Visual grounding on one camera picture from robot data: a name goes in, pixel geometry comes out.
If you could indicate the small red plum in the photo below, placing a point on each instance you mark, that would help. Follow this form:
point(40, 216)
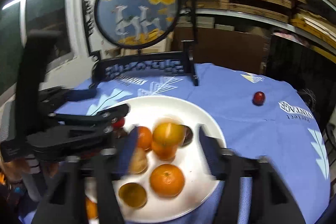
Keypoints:
point(258, 98)

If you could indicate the tan round fruit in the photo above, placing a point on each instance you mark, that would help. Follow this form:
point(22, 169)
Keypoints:
point(138, 161)

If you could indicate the white oval plate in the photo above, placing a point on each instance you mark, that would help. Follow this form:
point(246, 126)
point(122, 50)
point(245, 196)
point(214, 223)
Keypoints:
point(148, 111)

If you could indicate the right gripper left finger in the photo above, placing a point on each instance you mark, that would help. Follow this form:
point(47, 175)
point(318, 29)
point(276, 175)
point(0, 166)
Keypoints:
point(64, 201)

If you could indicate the phone on gripper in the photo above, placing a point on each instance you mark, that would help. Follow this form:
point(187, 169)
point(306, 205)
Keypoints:
point(29, 117)

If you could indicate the yellow orange small fruit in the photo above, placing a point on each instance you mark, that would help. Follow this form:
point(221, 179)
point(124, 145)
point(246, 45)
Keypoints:
point(133, 195)

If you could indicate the orange tangerine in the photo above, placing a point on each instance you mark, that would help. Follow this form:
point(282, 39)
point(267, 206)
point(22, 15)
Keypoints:
point(167, 180)

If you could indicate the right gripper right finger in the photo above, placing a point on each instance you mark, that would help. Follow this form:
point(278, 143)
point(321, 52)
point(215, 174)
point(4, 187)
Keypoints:
point(271, 200)

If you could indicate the window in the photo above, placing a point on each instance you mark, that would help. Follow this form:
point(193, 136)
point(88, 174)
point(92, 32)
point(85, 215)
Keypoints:
point(21, 17)

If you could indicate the person left hand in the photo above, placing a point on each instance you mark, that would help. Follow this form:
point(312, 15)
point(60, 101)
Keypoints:
point(15, 169)

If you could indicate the blue patterned tablecloth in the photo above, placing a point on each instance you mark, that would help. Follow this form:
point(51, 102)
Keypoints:
point(283, 128)

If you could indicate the round deer screen ornament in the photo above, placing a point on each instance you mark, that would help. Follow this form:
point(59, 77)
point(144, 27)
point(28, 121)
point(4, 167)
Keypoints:
point(137, 25)

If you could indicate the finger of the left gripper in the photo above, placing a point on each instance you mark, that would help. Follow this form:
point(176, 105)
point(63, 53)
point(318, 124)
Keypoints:
point(105, 116)
point(60, 94)

